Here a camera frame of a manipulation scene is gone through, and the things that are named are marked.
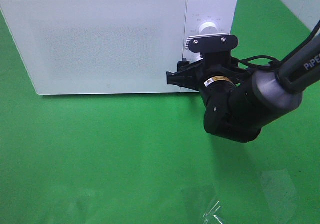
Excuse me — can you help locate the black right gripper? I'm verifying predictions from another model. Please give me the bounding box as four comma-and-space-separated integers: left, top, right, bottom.
166, 51, 250, 91

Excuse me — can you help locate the white microwave knob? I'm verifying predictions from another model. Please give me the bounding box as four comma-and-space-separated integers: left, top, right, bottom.
198, 21, 218, 35
193, 55, 202, 62

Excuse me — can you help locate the white microwave door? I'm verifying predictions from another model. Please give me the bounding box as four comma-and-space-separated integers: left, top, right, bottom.
0, 0, 186, 95

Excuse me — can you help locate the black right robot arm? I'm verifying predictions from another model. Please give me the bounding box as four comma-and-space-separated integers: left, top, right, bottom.
166, 25, 320, 143

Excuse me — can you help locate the white microwave oven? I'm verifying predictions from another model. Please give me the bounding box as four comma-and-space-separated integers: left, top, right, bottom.
0, 0, 238, 96

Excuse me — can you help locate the clear tape piece left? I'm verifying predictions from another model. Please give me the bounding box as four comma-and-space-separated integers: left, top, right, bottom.
183, 183, 225, 224

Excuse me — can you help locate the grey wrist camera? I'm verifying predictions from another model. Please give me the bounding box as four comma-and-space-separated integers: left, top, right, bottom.
185, 33, 239, 53

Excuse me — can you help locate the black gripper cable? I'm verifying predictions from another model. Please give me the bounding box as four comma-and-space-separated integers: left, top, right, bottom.
234, 20, 320, 72

